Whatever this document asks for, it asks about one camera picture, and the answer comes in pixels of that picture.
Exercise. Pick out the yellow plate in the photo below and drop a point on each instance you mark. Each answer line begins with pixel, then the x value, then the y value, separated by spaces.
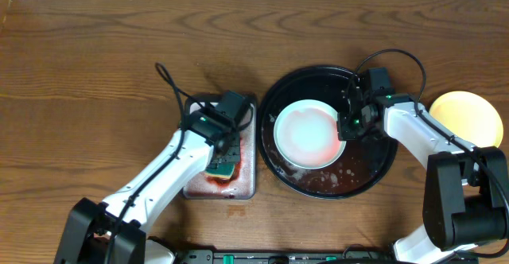
pixel 470 117

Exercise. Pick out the rectangular soapy metal tray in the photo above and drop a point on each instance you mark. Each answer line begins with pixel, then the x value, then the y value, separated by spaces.
pixel 242 184

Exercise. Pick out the green yellow sponge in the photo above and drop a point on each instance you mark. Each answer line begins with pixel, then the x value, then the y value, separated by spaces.
pixel 222 171

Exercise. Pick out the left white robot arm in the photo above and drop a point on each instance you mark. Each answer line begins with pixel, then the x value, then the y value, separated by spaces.
pixel 115 230

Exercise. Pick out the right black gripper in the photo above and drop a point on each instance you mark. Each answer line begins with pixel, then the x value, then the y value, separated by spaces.
pixel 344 133

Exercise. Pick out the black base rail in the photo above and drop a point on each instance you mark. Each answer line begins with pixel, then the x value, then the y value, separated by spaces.
pixel 357 255

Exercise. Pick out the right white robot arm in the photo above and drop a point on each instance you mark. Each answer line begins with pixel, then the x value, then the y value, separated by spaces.
pixel 466 187

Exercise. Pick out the round black tray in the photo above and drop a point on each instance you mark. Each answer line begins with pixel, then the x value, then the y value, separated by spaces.
pixel 362 163

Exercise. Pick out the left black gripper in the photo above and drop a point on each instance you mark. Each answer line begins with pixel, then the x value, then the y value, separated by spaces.
pixel 222 161

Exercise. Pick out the light blue plate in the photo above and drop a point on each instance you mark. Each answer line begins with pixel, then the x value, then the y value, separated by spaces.
pixel 306 134

